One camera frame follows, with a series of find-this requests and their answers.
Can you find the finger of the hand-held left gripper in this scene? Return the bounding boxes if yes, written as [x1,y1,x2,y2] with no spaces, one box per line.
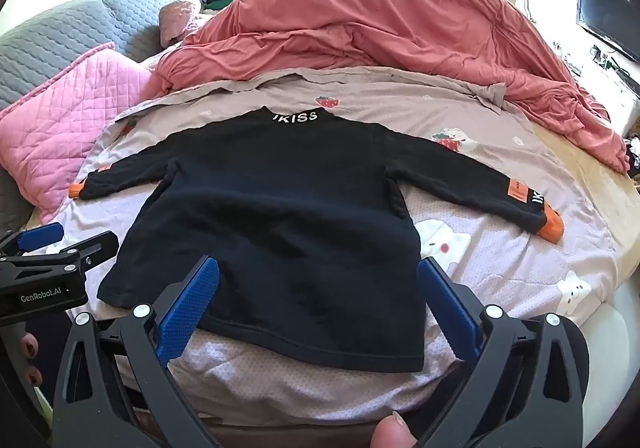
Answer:
[0,230,120,281]
[0,222,65,256]

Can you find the person's right hand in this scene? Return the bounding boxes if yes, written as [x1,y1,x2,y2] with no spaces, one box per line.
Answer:
[371,410,420,448]

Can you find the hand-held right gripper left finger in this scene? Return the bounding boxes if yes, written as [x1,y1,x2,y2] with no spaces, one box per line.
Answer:
[51,255,223,448]

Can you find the black sweater with orange cuffs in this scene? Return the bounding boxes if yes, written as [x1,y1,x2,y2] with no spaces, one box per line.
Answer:
[70,105,565,374]

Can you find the mauve pillow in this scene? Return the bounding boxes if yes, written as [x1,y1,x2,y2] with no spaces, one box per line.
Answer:
[159,0,203,48]

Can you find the printed bear blanket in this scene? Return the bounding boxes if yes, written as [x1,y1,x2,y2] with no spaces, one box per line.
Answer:
[45,65,626,426]

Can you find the white bed frame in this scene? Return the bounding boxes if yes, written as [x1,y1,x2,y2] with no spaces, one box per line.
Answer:
[575,268,640,434]

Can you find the person's left hand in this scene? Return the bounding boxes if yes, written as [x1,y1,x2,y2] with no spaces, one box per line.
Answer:
[15,330,46,391]

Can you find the white cabinet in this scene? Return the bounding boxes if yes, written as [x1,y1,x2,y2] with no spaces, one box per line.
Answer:
[552,40,640,139]

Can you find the pink quilted pillow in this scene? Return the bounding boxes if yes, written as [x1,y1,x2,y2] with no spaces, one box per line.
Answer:
[0,42,153,224]

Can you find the yellow bed sheet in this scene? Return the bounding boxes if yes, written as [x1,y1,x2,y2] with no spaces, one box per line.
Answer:
[530,120,640,279]

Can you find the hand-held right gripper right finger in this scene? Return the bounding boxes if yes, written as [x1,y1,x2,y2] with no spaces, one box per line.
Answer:
[417,257,591,448]

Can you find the black television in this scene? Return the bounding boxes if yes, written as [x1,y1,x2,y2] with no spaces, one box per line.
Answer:
[576,0,640,64]

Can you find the grey quilted headboard cover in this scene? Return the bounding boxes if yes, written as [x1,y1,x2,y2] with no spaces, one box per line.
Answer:
[0,0,201,111]

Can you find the salmon pink duvet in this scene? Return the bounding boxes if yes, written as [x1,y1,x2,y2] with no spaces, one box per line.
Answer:
[150,0,630,174]

